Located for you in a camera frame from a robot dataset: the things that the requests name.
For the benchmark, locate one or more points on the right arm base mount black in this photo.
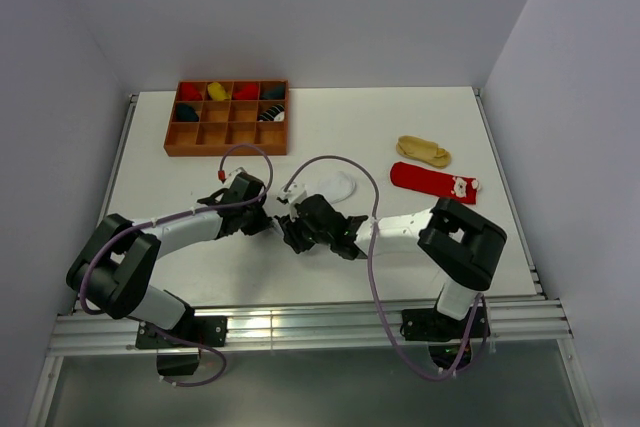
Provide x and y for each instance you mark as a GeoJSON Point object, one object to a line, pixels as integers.
{"type": "Point", "coordinates": [428, 325]}

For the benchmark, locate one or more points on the dark navy rolled sock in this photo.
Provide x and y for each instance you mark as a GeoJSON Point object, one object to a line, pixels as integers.
{"type": "Point", "coordinates": [185, 113]}

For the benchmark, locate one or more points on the red rolled sock left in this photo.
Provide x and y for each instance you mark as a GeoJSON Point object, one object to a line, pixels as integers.
{"type": "Point", "coordinates": [189, 92]}

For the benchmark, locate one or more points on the wooden compartment tray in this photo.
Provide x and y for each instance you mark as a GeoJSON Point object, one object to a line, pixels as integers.
{"type": "Point", "coordinates": [228, 124]}

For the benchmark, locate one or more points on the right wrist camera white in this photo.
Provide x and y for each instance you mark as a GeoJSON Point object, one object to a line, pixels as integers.
{"type": "Point", "coordinates": [292, 194]}

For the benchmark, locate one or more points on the beige flat sock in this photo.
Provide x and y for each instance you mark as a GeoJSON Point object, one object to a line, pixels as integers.
{"type": "Point", "coordinates": [422, 150]}

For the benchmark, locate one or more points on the red santa sock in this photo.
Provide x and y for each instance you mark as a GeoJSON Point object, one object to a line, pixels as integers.
{"type": "Point", "coordinates": [435, 183]}

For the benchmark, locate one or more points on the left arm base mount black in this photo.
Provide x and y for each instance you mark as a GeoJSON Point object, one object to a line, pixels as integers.
{"type": "Point", "coordinates": [179, 351]}

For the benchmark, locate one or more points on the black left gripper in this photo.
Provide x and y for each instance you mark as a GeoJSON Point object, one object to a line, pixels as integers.
{"type": "Point", "coordinates": [262, 222]}

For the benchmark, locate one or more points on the red rolled sock middle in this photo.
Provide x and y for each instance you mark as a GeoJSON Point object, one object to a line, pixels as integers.
{"type": "Point", "coordinates": [248, 91]}

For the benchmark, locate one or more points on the yellow rolled sock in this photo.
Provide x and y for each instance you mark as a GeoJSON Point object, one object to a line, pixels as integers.
{"type": "Point", "coordinates": [217, 92]}

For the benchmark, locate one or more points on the dark teal rolled sock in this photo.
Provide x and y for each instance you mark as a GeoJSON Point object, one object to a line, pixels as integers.
{"type": "Point", "coordinates": [275, 93]}

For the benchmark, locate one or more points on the red rolled sock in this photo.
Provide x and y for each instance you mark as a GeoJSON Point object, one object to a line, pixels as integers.
{"type": "Point", "coordinates": [189, 92]}
{"type": "Point", "coordinates": [248, 91]}

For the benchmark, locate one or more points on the black white striped rolled sock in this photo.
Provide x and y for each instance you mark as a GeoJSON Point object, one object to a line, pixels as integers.
{"type": "Point", "coordinates": [275, 113]}

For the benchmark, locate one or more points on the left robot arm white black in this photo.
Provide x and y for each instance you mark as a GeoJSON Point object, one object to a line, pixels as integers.
{"type": "Point", "coordinates": [113, 270]}

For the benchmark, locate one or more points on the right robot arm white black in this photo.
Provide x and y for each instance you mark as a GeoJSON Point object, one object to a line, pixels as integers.
{"type": "Point", "coordinates": [466, 246]}

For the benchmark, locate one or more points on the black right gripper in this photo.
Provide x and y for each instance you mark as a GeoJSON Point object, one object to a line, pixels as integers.
{"type": "Point", "coordinates": [290, 229]}

